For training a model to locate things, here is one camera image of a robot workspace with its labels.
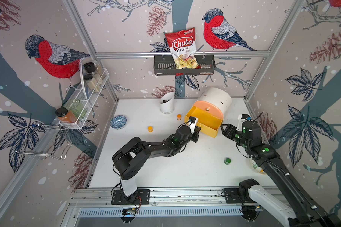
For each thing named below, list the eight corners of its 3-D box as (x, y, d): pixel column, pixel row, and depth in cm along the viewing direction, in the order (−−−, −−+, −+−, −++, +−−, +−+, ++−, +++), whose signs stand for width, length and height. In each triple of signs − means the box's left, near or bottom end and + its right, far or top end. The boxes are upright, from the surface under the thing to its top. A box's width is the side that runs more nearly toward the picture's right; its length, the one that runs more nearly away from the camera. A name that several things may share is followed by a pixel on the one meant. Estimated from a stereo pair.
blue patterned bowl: (109, 130, 102) (107, 127, 99) (113, 118, 110) (112, 115, 107) (125, 130, 102) (124, 127, 99) (129, 118, 110) (127, 115, 107)
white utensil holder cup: (160, 114, 112) (159, 101, 100) (161, 104, 119) (160, 90, 107) (174, 114, 112) (174, 101, 100) (174, 104, 119) (174, 90, 107)
